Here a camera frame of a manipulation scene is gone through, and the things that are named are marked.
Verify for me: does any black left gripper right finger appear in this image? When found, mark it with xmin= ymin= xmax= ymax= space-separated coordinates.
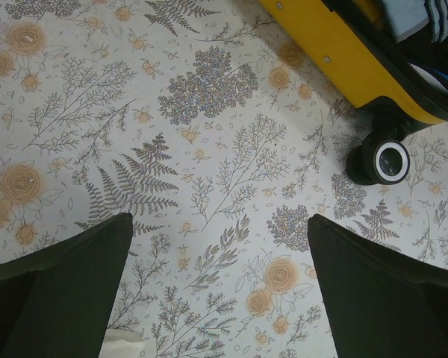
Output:
xmin=308 ymin=214 xmax=448 ymax=357

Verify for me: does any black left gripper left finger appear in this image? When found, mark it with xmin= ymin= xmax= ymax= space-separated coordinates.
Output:
xmin=0 ymin=213 xmax=133 ymax=357

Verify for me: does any yellow suitcase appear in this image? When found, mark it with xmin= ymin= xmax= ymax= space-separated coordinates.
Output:
xmin=262 ymin=1 xmax=448 ymax=186

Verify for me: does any beige grey garment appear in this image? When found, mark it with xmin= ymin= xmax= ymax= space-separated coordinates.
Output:
xmin=381 ymin=0 xmax=448 ymax=43

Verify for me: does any white crumpled towel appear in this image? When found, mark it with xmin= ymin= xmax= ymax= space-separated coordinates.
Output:
xmin=99 ymin=329 xmax=145 ymax=358

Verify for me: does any floral patterned tablecloth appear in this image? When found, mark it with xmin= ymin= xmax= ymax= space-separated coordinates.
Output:
xmin=0 ymin=1 xmax=448 ymax=357

